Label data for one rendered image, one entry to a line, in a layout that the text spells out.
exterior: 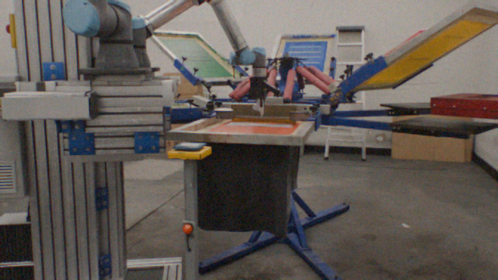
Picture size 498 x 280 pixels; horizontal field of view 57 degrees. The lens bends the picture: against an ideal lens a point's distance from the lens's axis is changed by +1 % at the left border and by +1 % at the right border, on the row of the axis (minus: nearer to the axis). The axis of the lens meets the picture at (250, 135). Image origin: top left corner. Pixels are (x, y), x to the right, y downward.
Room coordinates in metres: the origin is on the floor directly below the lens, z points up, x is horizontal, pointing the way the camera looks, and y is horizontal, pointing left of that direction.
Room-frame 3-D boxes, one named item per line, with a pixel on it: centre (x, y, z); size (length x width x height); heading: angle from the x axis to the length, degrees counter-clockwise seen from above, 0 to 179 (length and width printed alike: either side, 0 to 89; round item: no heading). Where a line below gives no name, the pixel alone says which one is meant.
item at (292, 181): (2.14, -0.21, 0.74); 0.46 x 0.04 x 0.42; 167
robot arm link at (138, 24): (2.18, 0.55, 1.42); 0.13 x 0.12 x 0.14; 14
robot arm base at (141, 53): (2.17, 0.54, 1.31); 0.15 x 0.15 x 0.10
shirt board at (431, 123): (2.80, -0.75, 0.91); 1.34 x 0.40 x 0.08; 47
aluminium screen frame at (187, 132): (2.24, -0.02, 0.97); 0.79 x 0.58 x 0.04; 167
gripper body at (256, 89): (2.45, -0.04, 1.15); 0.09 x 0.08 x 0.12; 77
